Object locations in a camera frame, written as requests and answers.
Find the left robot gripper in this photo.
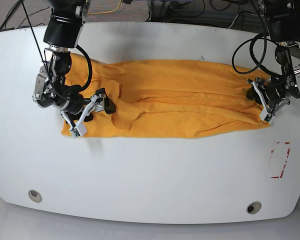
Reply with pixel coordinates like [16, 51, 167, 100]
[246, 75, 300, 115]

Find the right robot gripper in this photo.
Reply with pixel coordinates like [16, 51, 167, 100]
[33, 84, 116, 127]

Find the orange yellow t-shirt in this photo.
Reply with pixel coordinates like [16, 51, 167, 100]
[59, 52, 273, 139]

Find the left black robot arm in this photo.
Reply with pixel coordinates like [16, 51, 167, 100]
[246, 0, 300, 123]

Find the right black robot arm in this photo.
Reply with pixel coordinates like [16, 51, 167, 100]
[32, 0, 116, 138]

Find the red tape rectangle marking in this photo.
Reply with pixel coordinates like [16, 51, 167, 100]
[267, 141, 291, 179]

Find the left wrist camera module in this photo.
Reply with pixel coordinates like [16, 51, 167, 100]
[259, 108, 276, 124]

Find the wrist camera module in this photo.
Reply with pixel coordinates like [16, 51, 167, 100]
[259, 108, 276, 124]
[69, 124, 87, 138]

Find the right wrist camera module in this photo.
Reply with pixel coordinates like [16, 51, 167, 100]
[69, 124, 87, 138]

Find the white cable on floor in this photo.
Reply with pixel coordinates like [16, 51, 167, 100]
[227, 10, 260, 30]

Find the yellow cable on floor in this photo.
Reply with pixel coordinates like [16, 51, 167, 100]
[87, 0, 122, 16]

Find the left table cable grommet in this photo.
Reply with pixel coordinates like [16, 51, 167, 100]
[28, 189, 42, 203]

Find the table cable grommet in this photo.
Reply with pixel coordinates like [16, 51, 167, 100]
[28, 189, 42, 203]
[246, 201, 262, 215]

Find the right table cable grommet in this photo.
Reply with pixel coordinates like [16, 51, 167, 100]
[246, 201, 262, 215]

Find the black cable on floor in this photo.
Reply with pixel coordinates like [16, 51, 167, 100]
[0, 0, 48, 30]

